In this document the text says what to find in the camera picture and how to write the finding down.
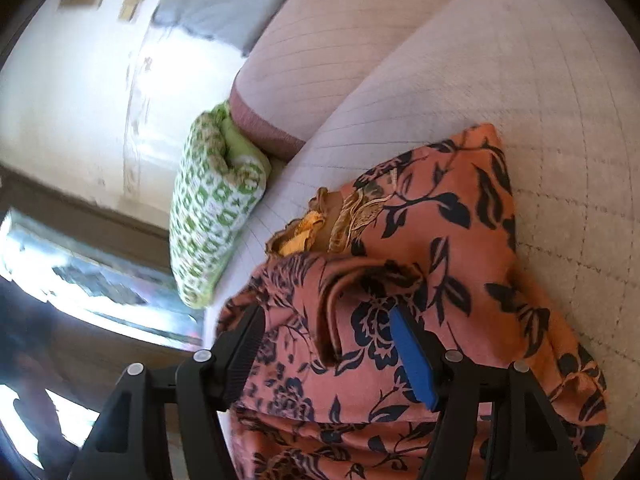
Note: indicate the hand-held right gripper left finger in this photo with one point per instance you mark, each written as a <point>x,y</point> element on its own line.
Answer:
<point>245,355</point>

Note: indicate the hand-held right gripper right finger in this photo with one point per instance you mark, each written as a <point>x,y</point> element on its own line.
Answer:
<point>412,355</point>

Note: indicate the orange floral garment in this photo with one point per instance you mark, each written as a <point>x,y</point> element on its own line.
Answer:
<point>450,210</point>

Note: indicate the yellow frilled cloth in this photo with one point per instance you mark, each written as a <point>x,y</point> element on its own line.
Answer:
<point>300,240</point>

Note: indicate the green patterned pillow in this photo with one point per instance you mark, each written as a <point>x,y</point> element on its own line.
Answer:
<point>210,210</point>

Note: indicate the glass window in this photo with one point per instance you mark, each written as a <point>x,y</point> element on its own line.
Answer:
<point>100,280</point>

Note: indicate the pink quilted bolster cushion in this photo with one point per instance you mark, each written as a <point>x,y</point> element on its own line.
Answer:
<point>325,60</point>

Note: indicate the pink quilted sofa seat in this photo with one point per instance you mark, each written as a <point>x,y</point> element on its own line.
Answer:
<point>500,60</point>

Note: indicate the grey pillow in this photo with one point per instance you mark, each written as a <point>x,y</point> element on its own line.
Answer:
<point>225,0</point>

